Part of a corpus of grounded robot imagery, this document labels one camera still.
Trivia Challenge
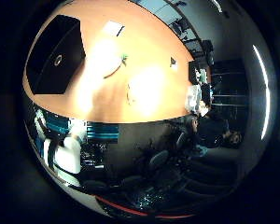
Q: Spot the green and white toy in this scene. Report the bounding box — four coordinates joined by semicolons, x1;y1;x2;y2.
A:
103;53;130;79

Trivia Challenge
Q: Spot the person in dark clothes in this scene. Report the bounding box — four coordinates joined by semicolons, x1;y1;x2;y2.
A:
194;110;244;149

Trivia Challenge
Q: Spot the clear plastic bag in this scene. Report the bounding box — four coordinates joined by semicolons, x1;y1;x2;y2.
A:
185;84;203;114

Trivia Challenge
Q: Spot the small white and black card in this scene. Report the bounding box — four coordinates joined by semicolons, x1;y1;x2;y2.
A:
169;57;178;72

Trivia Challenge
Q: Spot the green and white item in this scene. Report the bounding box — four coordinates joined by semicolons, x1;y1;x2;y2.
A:
199;68;208;84

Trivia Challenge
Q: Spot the white paper sheet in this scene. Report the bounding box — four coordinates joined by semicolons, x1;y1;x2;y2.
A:
102;20;126;36

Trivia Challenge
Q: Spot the dark shelving unit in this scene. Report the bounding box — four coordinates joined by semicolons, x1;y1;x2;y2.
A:
210;59;250;125

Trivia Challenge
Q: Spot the ceiling light strip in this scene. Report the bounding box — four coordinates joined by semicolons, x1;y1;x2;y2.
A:
251;44;271;141

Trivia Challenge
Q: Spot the red cable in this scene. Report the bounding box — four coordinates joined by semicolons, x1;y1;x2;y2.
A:
94;195;195;219

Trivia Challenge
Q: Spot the thin wire loop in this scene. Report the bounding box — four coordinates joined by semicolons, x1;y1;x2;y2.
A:
125;83;135;105

